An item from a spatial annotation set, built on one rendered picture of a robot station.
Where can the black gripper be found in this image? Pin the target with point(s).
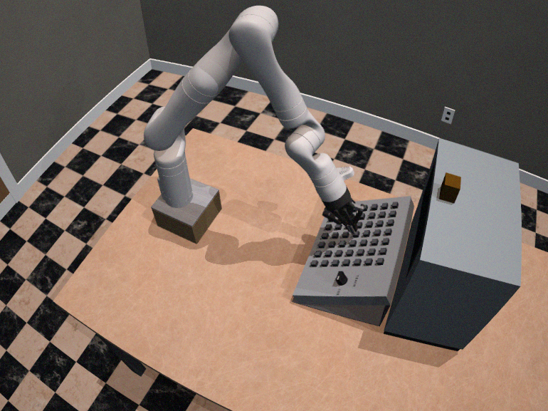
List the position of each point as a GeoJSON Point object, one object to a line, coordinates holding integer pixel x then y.
{"type": "Point", "coordinates": [345, 214]}

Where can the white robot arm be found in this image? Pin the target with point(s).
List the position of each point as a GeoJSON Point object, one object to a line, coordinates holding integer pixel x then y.
{"type": "Point", "coordinates": [251, 35]}

